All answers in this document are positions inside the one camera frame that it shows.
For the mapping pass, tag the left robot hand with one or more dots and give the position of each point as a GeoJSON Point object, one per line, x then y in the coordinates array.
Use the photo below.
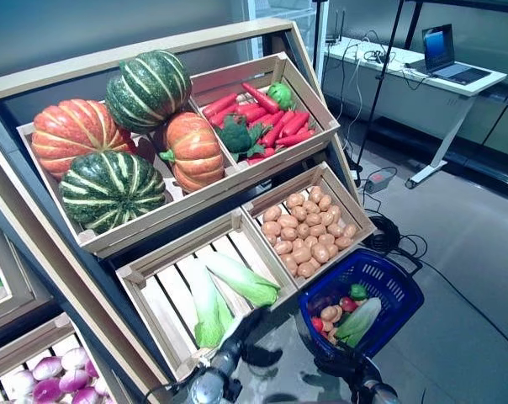
{"type": "Point", "coordinates": [245, 328]}

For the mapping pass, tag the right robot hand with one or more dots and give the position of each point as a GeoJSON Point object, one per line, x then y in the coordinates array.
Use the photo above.
{"type": "Point", "coordinates": [340, 363]}

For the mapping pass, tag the blue plastic shopping basket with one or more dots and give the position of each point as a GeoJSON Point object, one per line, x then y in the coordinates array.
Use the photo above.
{"type": "Point", "coordinates": [399, 303]}

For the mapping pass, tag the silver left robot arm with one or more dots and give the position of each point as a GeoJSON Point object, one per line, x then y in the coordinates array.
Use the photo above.
{"type": "Point", "coordinates": [214, 374]}

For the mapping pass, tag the brown potato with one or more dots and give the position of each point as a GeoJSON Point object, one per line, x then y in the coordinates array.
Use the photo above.
{"type": "Point", "coordinates": [333, 251]}
{"type": "Point", "coordinates": [287, 221]}
{"type": "Point", "coordinates": [288, 234]}
{"type": "Point", "coordinates": [326, 240]}
{"type": "Point", "coordinates": [271, 214]}
{"type": "Point", "coordinates": [310, 242]}
{"type": "Point", "coordinates": [343, 242]}
{"type": "Point", "coordinates": [289, 263]}
{"type": "Point", "coordinates": [310, 207]}
{"type": "Point", "coordinates": [305, 269]}
{"type": "Point", "coordinates": [295, 200]}
{"type": "Point", "coordinates": [283, 247]}
{"type": "Point", "coordinates": [331, 313]}
{"type": "Point", "coordinates": [335, 213]}
{"type": "Point", "coordinates": [332, 334]}
{"type": "Point", "coordinates": [299, 214]}
{"type": "Point", "coordinates": [324, 203]}
{"type": "Point", "coordinates": [298, 245]}
{"type": "Point", "coordinates": [316, 193]}
{"type": "Point", "coordinates": [303, 230]}
{"type": "Point", "coordinates": [301, 255]}
{"type": "Point", "coordinates": [334, 230]}
{"type": "Point", "coordinates": [326, 219]}
{"type": "Point", "coordinates": [320, 252]}
{"type": "Point", "coordinates": [317, 230]}
{"type": "Point", "coordinates": [271, 229]}
{"type": "Point", "coordinates": [313, 219]}

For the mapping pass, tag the small red vegetable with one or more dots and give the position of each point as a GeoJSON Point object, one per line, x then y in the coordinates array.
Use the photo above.
{"type": "Point", "coordinates": [317, 324]}

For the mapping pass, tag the napa cabbage white green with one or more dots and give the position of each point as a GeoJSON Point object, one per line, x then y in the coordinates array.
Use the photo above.
{"type": "Point", "coordinates": [361, 320]}
{"type": "Point", "coordinates": [205, 294]}
{"type": "Point", "coordinates": [245, 280]}

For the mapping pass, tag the red tomato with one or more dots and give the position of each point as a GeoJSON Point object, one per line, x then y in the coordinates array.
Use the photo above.
{"type": "Point", "coordinates": [347, 304]}

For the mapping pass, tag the dark purple eggplant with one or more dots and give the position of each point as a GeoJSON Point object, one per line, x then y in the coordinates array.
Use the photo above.
{"type": "Point", "coordinates": [326, 302]}

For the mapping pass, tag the green bell pepper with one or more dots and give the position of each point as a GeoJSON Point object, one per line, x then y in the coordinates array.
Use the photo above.
{"type": "Point", "coordinates": [357, 291]}
{"type": "Point", "coordinates": [281, 96]}

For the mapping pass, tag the wooden cabbage crate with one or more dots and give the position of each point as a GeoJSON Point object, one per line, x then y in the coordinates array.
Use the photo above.
{"type": "Point", "coordinates": [170, 290]}

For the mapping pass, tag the large wooden pumpkin crate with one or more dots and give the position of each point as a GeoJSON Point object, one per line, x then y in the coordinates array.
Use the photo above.
{"type": "Point", "coordinates": [119, 244]}

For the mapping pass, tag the wooden potato crate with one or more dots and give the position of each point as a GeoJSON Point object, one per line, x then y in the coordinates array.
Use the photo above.
{"type": "Point", "coordinates": [355, 210]}

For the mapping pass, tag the purple white onion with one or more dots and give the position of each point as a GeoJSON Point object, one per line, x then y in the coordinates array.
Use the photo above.
{"type": "Point", "coordinates": [85, 396]}
{"type": "Point", "coordinates": [47, 390]}
{"type": "Point", "coordinates": [92, 368]}
{"type": "Point", "coordinates": [74, 358]}
{"type": "Point", "coordinates": [47, 367]}
{"type": "Point", "coordinates": [73, 380]}
{"type": "Point", "coordinates": [22, 384]}

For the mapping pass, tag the red carrot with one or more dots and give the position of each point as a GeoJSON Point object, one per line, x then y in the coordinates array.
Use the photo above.
{"type": "Point", "coordinates": [254, 113]}
{"type": "Point", "coordinates": [296, 139]}
{"type": "Point", "coordinates": [295, 123]}
{"type": "Point", "coordinates": [220, 105]}
{"type": "Point", "coordinates": [275, 128]}
{"type": "Point", "coordinates": [260, 97]}
{"type": "Point", "coordinates": [255, 160]}
{"type": "Point", "coordinates": [226, 117]}

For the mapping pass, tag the small orange pumpkin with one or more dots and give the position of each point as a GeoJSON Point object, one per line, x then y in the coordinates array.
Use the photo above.
{"type": "Point", "coordinates": [197, 153]}

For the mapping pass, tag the green striped pumpkin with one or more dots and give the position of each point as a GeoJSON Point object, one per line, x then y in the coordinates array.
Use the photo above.
{"type": "Point", "coordinates": [111, 191]}
{"type": "Point", "coordinates": [151, 90]}

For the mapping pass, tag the green broccoli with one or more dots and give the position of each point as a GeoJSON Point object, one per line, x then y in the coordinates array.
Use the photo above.
{"type": "Point", "coordinates": [236, 134]}

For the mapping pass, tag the wooden onion crate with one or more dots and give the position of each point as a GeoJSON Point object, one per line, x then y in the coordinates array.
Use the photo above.
{"type": "Point", "coordinates": [22, 349]}

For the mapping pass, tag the wooden green pepper crate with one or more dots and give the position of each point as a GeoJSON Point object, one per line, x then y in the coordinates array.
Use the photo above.
{"type": "Point", "coordinates": [14, 290]}

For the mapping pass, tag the wooden carrot crate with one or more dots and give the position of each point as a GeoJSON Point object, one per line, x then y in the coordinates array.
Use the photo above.
{"type": "Point", "coordinates": [304, 90]}

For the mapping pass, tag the large orange pumpkin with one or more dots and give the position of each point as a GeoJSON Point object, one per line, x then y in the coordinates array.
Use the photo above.
{"type": "Point", "coordinates": [71, 128]}

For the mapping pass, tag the black slanted stand pole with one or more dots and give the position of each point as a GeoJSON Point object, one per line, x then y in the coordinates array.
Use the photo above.
{"type": "Point", "coordinates": [382, 71]}

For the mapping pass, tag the black upright stand pole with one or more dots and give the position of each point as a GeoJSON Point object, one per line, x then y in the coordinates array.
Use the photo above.
{"type": "Point", "coordinates": [320, 38]}

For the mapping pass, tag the white desk with legs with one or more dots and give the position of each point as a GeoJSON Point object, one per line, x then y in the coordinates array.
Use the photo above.
{"type": "Point", "coordinates": [447, 76]}

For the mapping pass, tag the black router with antennas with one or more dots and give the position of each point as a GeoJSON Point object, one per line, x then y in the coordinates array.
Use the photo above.
{"type": "Point", "coordinates": [336, 31]}

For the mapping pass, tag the grey open laptop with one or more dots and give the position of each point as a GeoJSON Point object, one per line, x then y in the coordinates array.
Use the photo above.
{"type": "Point", "coordinates": [441, 52]}

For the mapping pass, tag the wooden display shelf frame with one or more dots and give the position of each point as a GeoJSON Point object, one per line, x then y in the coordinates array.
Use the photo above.
{"type": "Point", "coordinates": [90, 269]}

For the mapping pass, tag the grey power box red switch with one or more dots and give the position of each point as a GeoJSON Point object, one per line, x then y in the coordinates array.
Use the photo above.
{"type": "Point", "coordinates": [378, 181]}

